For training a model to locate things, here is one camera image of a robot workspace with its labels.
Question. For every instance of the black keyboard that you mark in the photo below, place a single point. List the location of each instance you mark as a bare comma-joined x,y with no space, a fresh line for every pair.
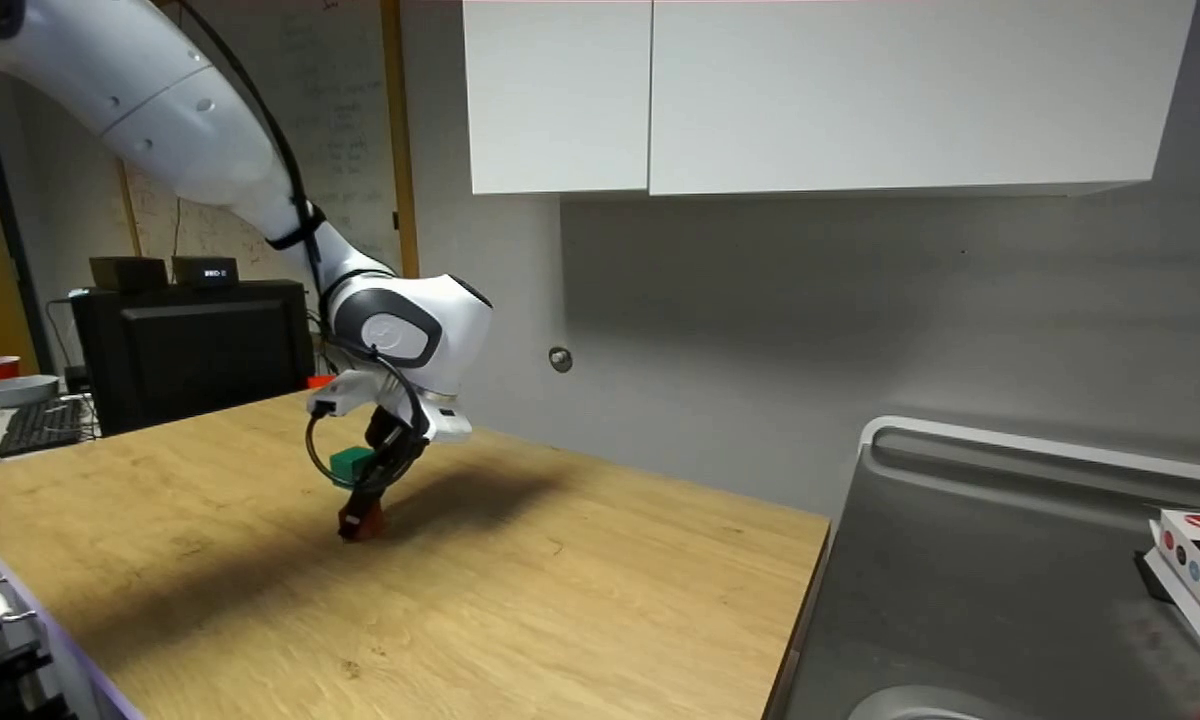
40,426

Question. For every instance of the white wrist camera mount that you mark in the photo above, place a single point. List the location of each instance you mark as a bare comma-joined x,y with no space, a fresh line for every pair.
363,391

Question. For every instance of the stainless steel sink unit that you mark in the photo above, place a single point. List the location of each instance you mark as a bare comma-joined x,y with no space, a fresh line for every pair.
1014,585

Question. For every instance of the black computer monitor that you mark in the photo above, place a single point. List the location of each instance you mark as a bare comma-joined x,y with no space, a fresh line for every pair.
193,354

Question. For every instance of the yellow vertical pole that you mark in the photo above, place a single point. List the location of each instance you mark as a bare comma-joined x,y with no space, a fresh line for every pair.
398,133

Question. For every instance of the green block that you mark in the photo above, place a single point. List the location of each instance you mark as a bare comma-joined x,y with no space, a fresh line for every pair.
349,463

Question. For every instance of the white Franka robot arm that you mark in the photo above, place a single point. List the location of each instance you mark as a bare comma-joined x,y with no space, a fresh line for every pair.
163,95

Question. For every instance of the round metal wall socket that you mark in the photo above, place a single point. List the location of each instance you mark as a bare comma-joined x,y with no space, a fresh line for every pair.
561,357

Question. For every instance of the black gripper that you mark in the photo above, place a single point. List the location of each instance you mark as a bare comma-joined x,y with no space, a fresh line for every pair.
392,449

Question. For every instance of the white wall cabinet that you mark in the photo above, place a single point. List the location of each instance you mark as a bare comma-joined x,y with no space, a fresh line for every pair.
827,95

